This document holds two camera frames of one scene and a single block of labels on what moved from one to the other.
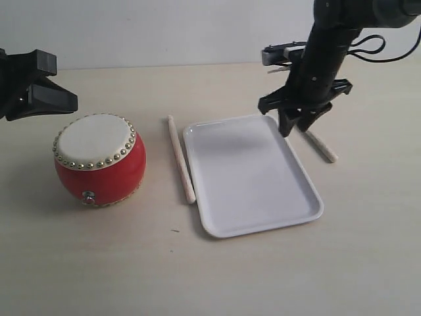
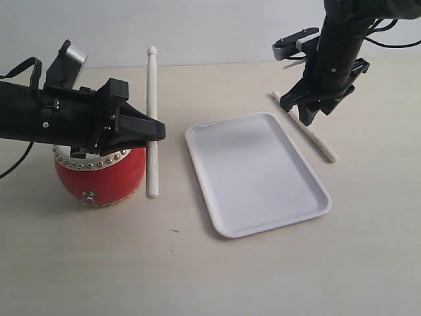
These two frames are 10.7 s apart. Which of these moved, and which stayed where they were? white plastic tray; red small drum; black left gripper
Moved: black left gripper
Stayed: red small drum; white plastic tray
